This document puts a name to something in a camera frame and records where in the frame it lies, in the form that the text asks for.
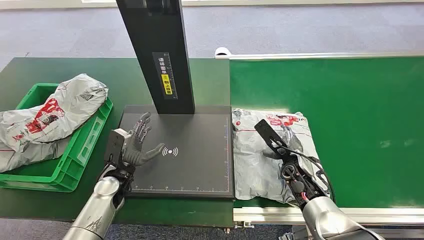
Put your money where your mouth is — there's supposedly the grey parcel bag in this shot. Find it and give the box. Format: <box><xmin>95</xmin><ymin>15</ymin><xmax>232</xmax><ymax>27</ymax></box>
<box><xmin>0</xmin><ymin>73</ymin><xmax>110</xmax><ymax>173</ymax></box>
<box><xmin>231</xmin><ymin>108</ymin><xmax>331</xmax><ymax>205</ymax></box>

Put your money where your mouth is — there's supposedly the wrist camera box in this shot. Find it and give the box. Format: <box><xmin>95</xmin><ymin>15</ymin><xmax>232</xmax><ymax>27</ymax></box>
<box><xmin>103</xmin><ymin>128</ymin><xmax>132</xmax><ymax>167</ymax></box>
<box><xmin>254</xmin><ymin>119</ymin><xmax>290</xmax><ymax>157</ymax></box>

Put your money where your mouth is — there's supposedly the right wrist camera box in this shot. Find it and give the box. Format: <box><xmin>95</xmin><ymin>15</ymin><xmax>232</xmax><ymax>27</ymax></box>
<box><xmin>254</xmin><ymin>119</ymin><xmax>290</xmax><ymax>157</ymax></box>

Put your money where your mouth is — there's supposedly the black scanner column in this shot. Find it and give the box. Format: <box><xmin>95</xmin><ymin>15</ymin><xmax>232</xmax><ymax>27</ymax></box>
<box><xmin>115</xmin><ymin>0</ymin><xmax>196</xmax><ymax>116</ymax></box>

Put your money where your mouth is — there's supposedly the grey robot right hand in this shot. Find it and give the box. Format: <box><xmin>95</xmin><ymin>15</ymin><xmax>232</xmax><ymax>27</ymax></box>
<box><xmin>263</xmin><ymin>125</ymin><xmax>304</xmax><ymax>162</ymax></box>

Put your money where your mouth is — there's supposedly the green conveyor belt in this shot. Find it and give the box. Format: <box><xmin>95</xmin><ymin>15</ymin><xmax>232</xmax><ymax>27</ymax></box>
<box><xmin>229</xmin><ymin>56</ymin><xmax>424</xmax><ymax>209</ymax></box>

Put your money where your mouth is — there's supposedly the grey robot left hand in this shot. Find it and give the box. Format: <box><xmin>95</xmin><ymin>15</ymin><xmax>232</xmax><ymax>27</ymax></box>
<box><xmin>124</xmin><ymin>111</ymin><xmax>166</xmax><ymax>167</ymax></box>

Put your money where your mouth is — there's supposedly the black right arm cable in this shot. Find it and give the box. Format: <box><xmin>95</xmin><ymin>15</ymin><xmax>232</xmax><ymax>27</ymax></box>
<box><xmin>270</xmin><ymin>140</ymin><xmax>336</xmax><ymax>204</ymax></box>

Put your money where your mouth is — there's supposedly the dark green table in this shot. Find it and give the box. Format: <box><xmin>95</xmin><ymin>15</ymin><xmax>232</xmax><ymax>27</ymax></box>
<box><xmin>0</xmin><ymin>57</ymin><xmax>235</xmax><ymax>228</ymax></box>

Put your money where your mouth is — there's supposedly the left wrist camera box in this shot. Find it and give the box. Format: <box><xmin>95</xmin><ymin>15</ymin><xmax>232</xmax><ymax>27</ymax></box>
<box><xmin>103</xmin><ymin>128</ymin><xmax>132</xmax><ymax>167</ymax></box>

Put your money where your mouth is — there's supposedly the black yellow column label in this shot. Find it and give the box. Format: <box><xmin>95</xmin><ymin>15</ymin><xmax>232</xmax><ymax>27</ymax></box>
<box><xmin>151</xmin><ymin>51</ymin><xmax>179</xmax><ymax>101</ymax></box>

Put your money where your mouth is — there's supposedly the grey parcel bag, red print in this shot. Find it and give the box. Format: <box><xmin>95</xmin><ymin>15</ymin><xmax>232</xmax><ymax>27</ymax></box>
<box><xmin>0</xmin><ymin>73</ymin><xmax>110</xmax><ymax>173</ymax></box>

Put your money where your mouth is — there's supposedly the green plastic crate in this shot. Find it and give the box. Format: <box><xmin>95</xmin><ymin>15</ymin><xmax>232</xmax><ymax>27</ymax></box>
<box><xmin>0</xmin><ymin>82</ymin><xmax>114</xmax><ymax>194</ymax></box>

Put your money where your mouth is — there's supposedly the white conveyor roller cap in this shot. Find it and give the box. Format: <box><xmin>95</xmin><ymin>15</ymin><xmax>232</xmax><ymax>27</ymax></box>
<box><xmin>214</xmin><ymin>47</ymin><xmax>233</xmax><ymax>58</ymax></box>

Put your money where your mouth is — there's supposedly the aluminium conveyor frame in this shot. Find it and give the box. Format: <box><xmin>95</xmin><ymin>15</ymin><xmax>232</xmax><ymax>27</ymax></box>
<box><xmin>214</xmin><ymin>47</ymin><xmax>424</xmax><ymax>230</ymax></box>

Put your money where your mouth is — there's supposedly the black scanner base plate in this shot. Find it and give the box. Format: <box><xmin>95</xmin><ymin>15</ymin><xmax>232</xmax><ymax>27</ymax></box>
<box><xmin>117</xmin><ymin>105</ymin><xmax>236</xmax><ymax>200</ymax></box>

